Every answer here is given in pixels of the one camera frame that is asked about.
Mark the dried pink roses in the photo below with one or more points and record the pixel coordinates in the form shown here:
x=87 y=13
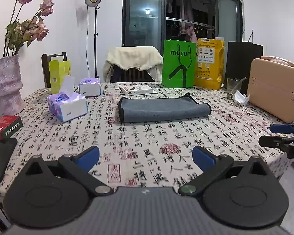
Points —
x=20 y=33

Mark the far purple tissue pack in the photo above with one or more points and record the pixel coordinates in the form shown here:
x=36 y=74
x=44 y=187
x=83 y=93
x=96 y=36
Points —
x=90 y=87

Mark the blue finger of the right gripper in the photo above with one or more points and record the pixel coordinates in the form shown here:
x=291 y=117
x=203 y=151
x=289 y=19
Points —
x=281 y=128

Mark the clear drinking glass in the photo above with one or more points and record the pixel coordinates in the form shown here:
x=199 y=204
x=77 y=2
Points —
x=233 y=85

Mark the studio lamp on stand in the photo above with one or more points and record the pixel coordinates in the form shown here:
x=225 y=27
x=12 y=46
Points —
x=94 y=4

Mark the yellow paper bag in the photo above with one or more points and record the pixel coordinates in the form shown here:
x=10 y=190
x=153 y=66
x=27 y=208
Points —
x=209 y=71

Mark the black paper bag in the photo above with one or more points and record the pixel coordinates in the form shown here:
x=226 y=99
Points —
x=240 y=55

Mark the calligraphy print tablecloth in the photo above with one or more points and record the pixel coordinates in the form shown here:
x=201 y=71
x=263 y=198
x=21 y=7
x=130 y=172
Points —
x=143 y=154

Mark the yellow-green open carton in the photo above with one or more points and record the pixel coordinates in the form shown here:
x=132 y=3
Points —
x=58 y=69

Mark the beige hard case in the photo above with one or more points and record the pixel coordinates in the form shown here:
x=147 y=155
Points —
x=271 y=88

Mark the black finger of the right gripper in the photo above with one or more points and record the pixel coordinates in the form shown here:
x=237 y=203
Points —
x=271 y=141

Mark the pink glitter vase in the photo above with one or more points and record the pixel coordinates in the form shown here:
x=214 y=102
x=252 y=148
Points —
x=10 y=85

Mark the cream garment on chair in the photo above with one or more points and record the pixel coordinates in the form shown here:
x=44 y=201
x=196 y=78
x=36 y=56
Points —
x=141 y=58

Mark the red and green box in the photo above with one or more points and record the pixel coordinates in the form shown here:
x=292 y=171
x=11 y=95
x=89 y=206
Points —
x=9 y=125

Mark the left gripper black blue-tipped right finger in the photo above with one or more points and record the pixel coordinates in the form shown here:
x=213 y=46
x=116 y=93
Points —
x=238 y=194

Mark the green mucun paper bag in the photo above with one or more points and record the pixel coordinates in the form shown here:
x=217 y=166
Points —
x=179 y=61

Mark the dark wooden chair left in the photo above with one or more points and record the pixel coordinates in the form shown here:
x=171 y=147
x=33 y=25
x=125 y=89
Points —
x=45 y=60

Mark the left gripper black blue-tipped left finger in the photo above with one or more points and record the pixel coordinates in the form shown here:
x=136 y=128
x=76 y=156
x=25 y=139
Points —
x=48 y=194

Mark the near purple tissue pack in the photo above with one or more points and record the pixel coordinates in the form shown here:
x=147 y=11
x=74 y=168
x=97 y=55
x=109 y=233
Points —
x=67 y=104

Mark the grey folded towel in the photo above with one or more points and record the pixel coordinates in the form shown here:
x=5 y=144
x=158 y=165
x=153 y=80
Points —
x=164 y=109

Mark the white flat box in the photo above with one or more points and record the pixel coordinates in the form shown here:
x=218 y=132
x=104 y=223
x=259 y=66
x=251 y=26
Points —
x=134 y=90

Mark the purple tissue pack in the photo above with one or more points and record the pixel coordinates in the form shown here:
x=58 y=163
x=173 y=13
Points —
x=67 y=104
x=90 y=87

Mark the chair with cream garment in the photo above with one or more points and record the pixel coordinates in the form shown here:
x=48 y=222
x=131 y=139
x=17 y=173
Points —
x=117 y=73

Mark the crumpled white paper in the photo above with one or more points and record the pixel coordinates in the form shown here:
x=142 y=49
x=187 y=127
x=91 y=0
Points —
x=240 y=98

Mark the black smartphone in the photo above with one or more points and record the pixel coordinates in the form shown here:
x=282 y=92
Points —
x=7 y=147

